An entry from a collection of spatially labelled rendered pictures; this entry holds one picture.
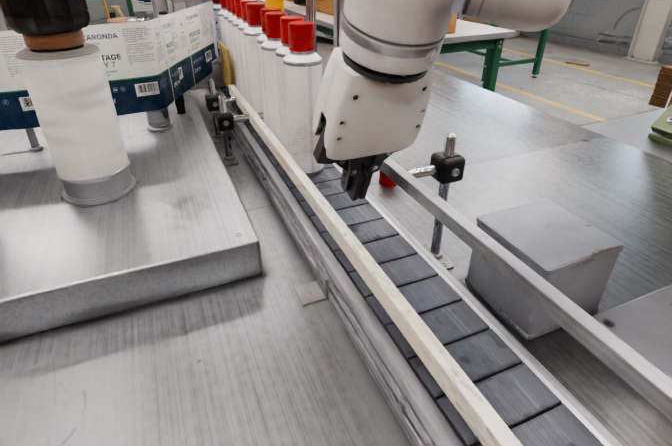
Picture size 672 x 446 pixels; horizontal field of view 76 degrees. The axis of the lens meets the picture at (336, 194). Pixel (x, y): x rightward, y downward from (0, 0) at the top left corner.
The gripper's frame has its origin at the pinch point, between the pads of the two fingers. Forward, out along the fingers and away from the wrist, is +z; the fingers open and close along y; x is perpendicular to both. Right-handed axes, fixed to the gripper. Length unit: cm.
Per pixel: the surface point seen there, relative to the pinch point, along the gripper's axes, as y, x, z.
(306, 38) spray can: 0.0, -18.4, -6.6
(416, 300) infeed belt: 0.0, 14.8, 1.3
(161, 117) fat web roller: 18.5, -37.5, 17.7
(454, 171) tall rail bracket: -9.2, 4.3, -3.1
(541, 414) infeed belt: -2.4, 27.2, -2.5
